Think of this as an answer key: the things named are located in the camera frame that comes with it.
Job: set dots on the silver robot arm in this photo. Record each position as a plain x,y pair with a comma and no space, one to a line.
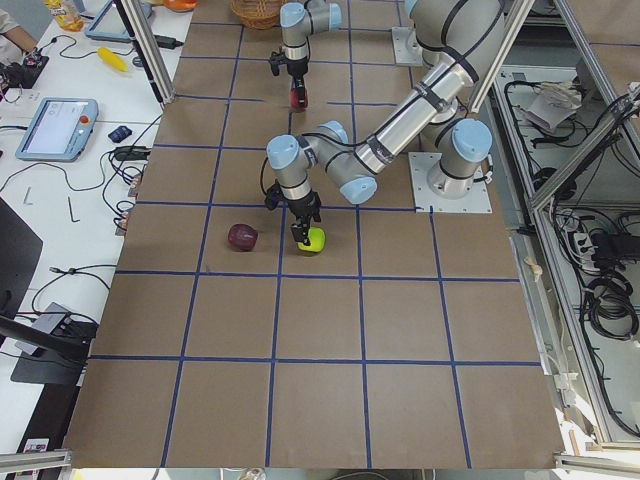
459,41
298,22

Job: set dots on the teach pendant tablet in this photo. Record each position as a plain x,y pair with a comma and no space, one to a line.
107,25
59,131

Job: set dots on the allen key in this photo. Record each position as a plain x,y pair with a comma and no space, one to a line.
27,197
72,215

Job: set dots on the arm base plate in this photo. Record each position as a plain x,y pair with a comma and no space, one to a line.
407,51
436,192

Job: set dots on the wicker basket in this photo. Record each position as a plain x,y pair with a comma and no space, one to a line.
257,14

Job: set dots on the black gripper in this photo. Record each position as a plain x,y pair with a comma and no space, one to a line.
297,70
301,205

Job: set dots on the grey usb hub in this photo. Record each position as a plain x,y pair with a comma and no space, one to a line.
52,317

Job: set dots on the near teach pendant tablet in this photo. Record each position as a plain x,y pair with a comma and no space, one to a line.
59,131

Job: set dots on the dark blue small pouch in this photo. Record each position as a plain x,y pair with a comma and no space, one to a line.
119,134

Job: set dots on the black monitor stand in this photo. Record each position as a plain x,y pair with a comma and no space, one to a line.
56,358

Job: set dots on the black power adapter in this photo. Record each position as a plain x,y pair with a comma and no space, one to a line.
167,42

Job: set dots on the orange cylindrical container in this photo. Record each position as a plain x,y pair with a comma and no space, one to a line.
180,6

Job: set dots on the yellow toy corn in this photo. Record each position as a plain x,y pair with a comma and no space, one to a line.
113,60

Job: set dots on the green apple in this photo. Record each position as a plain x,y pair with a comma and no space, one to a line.
316,241

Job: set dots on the aluminium frame post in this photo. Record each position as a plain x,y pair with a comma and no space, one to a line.
145,45

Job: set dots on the dark red apple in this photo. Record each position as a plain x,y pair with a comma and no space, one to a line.
242,237

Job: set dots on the far teach pendant tablet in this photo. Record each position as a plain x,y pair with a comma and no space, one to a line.
107,25

